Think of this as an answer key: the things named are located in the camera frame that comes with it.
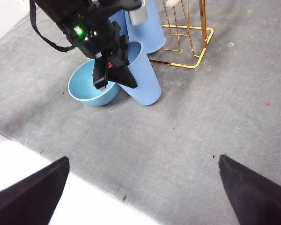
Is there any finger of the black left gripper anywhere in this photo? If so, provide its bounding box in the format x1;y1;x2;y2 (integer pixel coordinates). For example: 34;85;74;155
107;64;138;89
92;58;109;91

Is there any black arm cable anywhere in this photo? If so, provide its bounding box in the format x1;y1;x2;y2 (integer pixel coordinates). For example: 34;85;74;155
29;0;75;53

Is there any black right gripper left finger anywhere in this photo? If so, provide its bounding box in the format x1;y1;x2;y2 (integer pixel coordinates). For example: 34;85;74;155
0;156;70;225

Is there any light blue ribbed bowl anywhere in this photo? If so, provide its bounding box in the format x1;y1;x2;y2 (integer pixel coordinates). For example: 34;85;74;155
67;58;121;107

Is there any blue ribbed plastic cup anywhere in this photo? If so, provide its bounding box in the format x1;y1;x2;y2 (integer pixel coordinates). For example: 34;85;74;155
108;10;127;43
118;41;162;106
125;0;166;55

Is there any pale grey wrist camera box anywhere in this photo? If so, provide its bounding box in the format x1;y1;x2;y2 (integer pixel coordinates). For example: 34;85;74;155
128;3;148;26

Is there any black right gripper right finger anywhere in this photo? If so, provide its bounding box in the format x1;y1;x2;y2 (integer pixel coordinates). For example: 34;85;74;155
219;154;281;225

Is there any gold wire cup rack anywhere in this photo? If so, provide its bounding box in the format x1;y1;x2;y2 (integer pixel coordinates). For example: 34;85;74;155
149;0;214;69

